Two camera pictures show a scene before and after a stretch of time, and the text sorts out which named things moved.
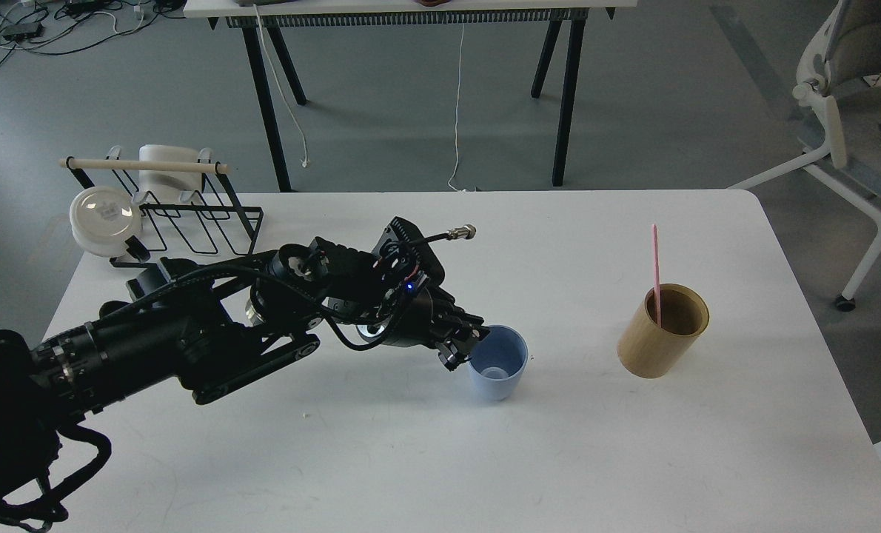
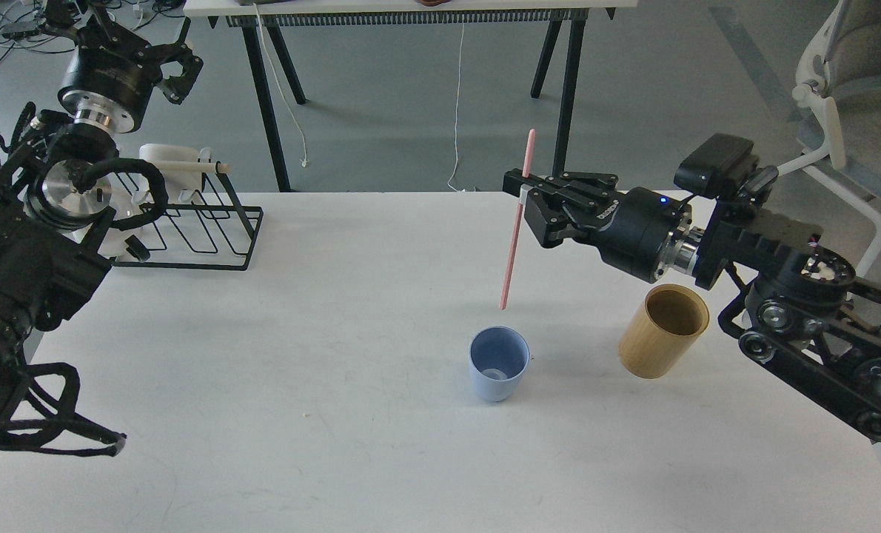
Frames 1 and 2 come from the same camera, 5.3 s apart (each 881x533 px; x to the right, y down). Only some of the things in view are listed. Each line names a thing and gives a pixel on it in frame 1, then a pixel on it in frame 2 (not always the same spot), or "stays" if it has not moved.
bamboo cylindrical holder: [648, 350] stays
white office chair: [856, 61] stays
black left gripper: [423, 315] → [112, 76]
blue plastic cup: [497, 366] stays
